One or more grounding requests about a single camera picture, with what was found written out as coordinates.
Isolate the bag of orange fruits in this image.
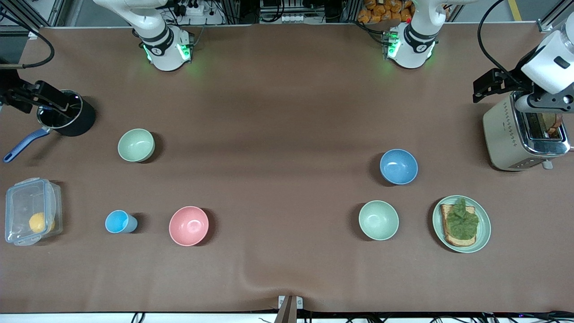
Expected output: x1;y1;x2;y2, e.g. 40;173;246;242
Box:
357;0;415;24

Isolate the pale mint green bowl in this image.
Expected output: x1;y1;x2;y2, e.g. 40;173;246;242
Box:
359;200;399;241

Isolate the green lettuce leaf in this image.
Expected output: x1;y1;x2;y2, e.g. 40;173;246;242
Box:
445;199;479;240

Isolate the clear plastic lidded container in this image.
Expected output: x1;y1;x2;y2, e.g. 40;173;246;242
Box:
5;178;63;246

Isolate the yellow lemon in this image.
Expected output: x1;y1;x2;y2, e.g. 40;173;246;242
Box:
29;212;55;234

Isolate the blue cup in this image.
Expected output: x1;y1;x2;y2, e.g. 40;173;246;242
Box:
105;210;138;234

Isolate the metal clamp bracket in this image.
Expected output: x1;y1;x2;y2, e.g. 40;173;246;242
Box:
274;295;304;323

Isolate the aluminium frame beam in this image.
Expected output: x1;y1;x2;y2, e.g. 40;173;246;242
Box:
538;0;574;33
0;0;59;28

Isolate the dull green bowl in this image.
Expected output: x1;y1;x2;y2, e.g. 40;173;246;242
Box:
118;129;155;162

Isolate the pink bowl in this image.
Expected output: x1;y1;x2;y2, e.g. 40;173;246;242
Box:
169;206;209;247

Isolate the glass lid blue knob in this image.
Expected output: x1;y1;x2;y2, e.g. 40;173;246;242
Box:
37;91;83;129

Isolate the light green plate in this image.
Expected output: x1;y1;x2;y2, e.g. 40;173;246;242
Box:
433;195;491;253

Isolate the blue bowl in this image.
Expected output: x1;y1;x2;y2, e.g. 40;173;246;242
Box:
380;149;418;185

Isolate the brown toast slice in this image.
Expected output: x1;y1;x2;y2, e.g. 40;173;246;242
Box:
540;112;564;138

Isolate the cream and chrome toaster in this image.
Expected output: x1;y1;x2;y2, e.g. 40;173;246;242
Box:
483;90;571;171

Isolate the black pot blue handle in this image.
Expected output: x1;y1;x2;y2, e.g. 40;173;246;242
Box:
4;90;96;163

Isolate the white power strip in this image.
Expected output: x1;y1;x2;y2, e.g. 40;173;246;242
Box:
173;0;225;25

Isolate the bread slice with crust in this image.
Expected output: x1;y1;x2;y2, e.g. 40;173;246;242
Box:
440;204;477;247

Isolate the brown table cloth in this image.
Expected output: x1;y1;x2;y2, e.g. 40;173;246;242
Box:
0;22;574;313

